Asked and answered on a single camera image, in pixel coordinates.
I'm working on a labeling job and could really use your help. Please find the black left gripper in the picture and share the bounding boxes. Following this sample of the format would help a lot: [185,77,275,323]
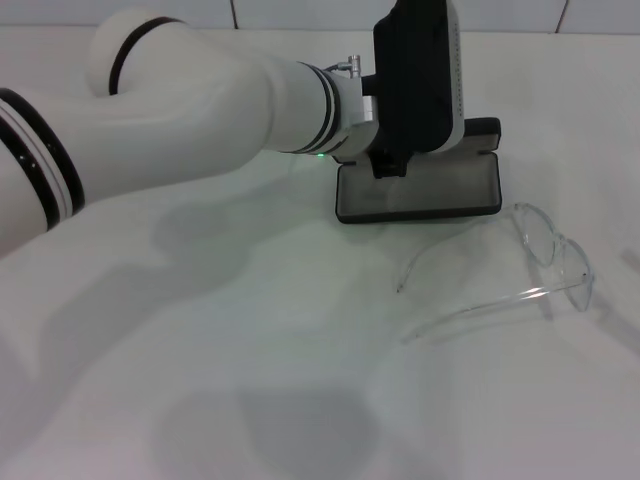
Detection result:
[368,143,412,180]

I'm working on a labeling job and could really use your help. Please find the black glasses case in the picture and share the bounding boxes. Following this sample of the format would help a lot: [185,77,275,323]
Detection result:
[333,116,503,225]

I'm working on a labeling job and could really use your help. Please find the clear white glasses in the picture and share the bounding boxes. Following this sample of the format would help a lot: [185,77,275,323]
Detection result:
[394,201,597,346]

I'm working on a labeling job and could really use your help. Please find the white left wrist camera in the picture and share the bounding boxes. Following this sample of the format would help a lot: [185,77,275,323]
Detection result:
[372,0,469,155]

